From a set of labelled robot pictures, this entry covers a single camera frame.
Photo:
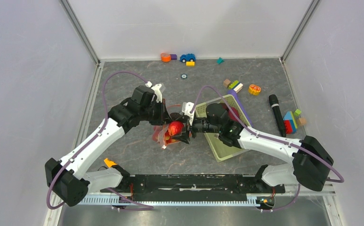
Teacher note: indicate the purple small block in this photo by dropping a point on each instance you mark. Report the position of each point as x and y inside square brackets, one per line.
[173, 56]

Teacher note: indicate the teal triangle block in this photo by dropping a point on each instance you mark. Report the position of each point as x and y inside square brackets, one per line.
[220, 60]

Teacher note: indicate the red textured ball fruit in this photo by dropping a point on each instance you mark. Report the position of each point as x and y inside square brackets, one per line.
[175, 128]

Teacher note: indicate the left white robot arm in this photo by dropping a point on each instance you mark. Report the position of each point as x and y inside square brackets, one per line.
[69, 178]

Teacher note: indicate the yellow red round toy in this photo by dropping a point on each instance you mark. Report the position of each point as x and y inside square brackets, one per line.
[254, 89]

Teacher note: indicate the purple eggplant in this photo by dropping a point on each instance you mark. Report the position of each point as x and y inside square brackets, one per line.
[235, 95]

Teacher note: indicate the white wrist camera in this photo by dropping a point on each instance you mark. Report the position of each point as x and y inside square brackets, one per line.
[158, 90]
[188, 109]

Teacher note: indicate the yellow small block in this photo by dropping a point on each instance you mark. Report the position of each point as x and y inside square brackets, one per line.
[190, 63]

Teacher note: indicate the small round badge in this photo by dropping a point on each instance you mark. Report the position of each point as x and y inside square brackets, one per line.
[184, 76]

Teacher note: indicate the blue toy car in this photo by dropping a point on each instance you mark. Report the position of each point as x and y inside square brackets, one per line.
[187, 58]

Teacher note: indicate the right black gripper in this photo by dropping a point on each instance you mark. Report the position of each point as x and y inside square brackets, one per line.
[183, 137]

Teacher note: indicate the colourful block stack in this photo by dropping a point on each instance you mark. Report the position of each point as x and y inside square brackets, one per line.
[293, 120]

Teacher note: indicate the red lychee bunch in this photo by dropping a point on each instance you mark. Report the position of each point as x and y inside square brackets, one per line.
[161, 136]

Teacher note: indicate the clear zip top bag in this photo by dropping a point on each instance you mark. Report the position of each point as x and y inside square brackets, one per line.
[185, 135]

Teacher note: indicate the green white block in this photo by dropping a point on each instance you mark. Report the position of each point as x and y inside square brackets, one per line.
[236, 86]

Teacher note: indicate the green perforated plastic basket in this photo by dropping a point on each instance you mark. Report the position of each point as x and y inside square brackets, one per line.
[221, 151]

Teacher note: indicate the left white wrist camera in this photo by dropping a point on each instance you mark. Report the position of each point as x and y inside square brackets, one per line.
[158, 90]

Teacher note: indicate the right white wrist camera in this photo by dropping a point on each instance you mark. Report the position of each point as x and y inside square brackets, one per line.
[188, 109]

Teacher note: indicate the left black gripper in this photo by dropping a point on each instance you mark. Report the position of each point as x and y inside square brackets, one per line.
[164, 117]

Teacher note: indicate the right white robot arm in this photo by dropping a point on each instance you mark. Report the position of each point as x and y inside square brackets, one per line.
[306, 161]

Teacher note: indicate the brown wooden cube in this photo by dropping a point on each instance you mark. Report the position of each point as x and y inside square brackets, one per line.
[226, 83]

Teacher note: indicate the black microphone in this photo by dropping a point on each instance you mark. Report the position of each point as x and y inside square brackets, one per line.
[274, 104]

